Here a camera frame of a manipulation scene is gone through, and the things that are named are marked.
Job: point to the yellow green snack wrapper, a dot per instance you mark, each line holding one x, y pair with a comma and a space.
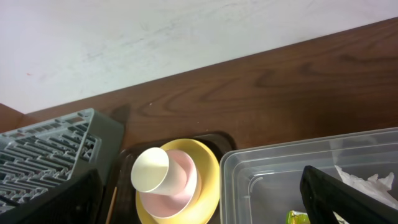
294, 217

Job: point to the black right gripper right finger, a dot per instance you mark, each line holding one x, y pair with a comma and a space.
325, 196

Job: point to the wooden chopstick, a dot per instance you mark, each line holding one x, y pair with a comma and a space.
111, 206

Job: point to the dark brown serving tray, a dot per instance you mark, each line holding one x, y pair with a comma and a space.
125, 206

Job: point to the grey plastic dishwasher rack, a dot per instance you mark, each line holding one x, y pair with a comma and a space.
40, 157

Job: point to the yellow plate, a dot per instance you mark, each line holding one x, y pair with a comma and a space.
208, 199

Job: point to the pink bowl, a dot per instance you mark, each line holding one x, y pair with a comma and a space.
163, 206

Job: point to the white paper napkin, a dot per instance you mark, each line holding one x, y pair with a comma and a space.
374, 187

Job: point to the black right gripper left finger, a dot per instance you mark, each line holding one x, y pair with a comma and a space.
77, 201

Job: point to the clear plastic bin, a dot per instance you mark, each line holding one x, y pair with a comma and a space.
262, 184

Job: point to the white cup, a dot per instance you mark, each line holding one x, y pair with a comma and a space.
155, 172

